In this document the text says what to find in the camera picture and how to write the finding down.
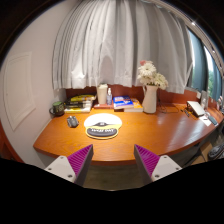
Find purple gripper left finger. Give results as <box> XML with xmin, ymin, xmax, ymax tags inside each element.
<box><xmin>45</xmin><ymin>145</ymin><xmax>93</xmax><ymax>186</ymax></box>

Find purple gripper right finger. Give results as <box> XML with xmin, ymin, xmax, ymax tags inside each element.
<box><xmin>134</xmin><ymin>144</ymin><xmax>181</xmax><ymax>183</ymax></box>

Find grey computer mouse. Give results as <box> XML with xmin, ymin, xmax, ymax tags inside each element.
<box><xmin>67</xmin><ymin>116</ymin><xmax>79</xmax><ymax>128</ymax></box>

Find round yellow black mouse pad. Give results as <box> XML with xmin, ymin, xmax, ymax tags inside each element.
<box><xmin>84</xmin><ymin>113</ymin><xmax>122</xmax><ymax>140</ymax></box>

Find orange book under blue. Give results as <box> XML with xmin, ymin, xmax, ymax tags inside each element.
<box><xmin>124</xmin><ymin>98</ymin><xmax>143</xmax><ymax>112</ymax></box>

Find dark green mug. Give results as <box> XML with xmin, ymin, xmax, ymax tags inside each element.
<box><xmin>49</xmin><ymin>101</ymin><xmax>64</xmax><ymax>116</ymax></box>

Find white ceramic vase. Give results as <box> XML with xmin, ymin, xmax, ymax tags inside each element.
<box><xmin>142</xmin><ymin>85</ymin><xmax>157</xmax><ymax>114</ymax></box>

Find stack of dark books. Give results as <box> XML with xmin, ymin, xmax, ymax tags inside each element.
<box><xmin>64</xmin><ymin>94</ymin><xmax>96</xmax><ymax>113</ymax></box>

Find dark phone on desk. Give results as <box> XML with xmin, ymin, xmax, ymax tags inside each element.
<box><xmin>208</xmin><ymin>115</ymin><xmax>218</xmax><ymax>126</ymax></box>

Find small clear spray bottle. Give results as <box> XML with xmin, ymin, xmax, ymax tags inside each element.
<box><xmin>106</xmin><ymin>88</ymin><xmax>112</xmax><ymax>105</ymax></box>

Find white plastic canister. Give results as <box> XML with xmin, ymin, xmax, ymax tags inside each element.
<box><xmin>97</xmin><ymin>84</ymin><xmax>108</xmax><ymax>104</ymax></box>

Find white and pink flowers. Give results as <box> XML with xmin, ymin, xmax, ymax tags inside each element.
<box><xmin>137</xmin><ymin>60</ymin><xmax>168</xmax><ymax>90</ymax></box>

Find white curtain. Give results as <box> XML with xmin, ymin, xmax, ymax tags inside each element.
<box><xmin>52</xmin><ymin>0</ymin><xmax>192</xmax><ymax>94</ymax></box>

